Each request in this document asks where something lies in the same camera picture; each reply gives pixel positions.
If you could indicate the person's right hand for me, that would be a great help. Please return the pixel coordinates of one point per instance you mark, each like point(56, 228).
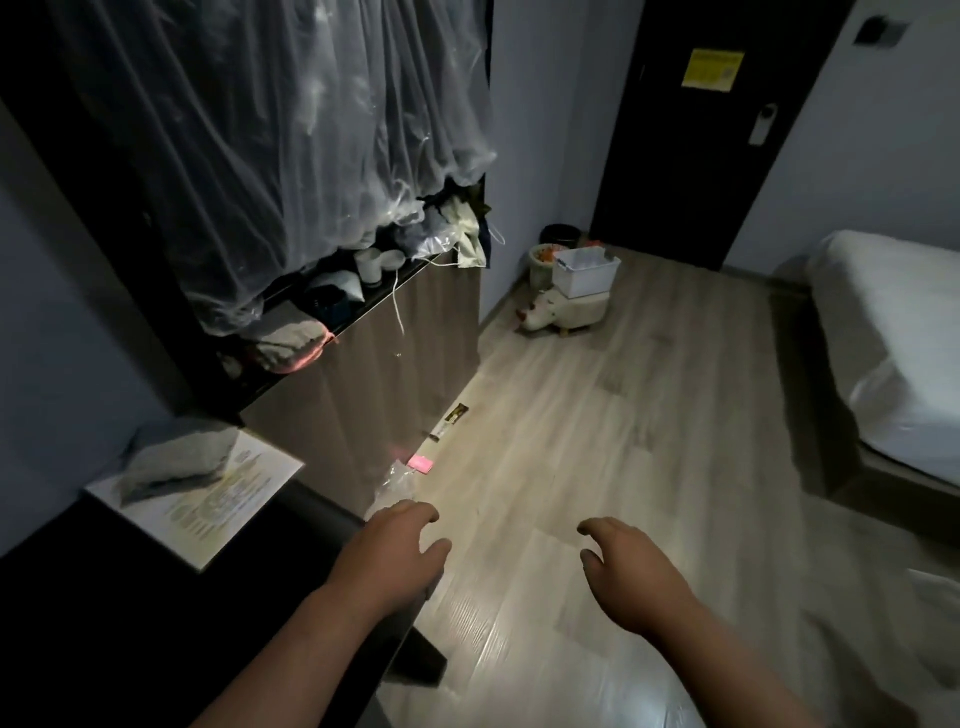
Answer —
point(645, 592)

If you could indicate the person's left hand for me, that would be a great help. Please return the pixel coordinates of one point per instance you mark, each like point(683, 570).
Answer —
point(382, 562)

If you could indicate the white plastic basket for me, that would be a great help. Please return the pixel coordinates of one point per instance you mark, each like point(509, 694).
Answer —
point(585, 281)

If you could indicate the person's left forearm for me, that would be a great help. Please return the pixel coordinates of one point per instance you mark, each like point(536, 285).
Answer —
point(292, 667)

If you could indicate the person's right forearm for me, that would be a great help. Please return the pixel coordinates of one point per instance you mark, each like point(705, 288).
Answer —
point(735, 682)

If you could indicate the clear crumpled plastic wrap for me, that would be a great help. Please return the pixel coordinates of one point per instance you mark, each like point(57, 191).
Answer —
point(390, 487)

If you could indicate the pink paper note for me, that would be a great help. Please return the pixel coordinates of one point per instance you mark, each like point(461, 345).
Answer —
point(421, 464)

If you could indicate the small yellow black wrapper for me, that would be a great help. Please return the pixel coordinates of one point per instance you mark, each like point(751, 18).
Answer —
point(448, 422)

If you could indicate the white printed paper sheet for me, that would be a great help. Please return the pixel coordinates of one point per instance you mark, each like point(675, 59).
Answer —
point(225, 502)

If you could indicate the dark wood wardrobe unit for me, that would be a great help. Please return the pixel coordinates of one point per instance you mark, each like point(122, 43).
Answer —
point(375, 390)

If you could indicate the grey folded towel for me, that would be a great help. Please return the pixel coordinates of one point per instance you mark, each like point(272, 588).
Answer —
point(180, 457)

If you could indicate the grey and pink cloth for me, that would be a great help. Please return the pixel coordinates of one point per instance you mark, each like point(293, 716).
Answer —
point(289, 345)

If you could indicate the black glossy table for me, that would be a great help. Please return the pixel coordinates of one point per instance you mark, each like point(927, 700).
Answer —
point(112, 637)

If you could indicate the white paper cup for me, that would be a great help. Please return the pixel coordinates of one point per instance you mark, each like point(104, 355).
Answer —
point(368, 266)

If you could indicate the pale green waste bin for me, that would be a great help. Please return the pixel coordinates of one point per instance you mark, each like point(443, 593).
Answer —
point(538, 277)

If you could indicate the white crumpled cloth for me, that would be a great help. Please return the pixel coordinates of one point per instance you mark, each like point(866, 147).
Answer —
point(469, 232)

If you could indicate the bed with white duvet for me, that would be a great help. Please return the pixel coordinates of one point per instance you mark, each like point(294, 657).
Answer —
point(892, 345)

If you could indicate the pile of crumpled wrappers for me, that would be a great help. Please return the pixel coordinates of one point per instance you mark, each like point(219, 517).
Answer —
point(551, 253)

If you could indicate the black round trash can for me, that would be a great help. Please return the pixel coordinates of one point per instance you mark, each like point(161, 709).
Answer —
point(559, 234)

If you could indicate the dark door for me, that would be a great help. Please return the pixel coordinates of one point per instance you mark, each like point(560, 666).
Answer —
point(675, 187)

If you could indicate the clear plastic cover sheet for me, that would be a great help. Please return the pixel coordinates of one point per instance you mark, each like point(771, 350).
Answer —
point(262, 135)

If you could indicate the yellow door sign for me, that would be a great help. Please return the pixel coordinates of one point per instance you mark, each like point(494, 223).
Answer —
point(712, 70)

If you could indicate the dark wall switch panel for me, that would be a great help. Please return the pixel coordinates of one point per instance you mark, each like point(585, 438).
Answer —
point(881, 31)

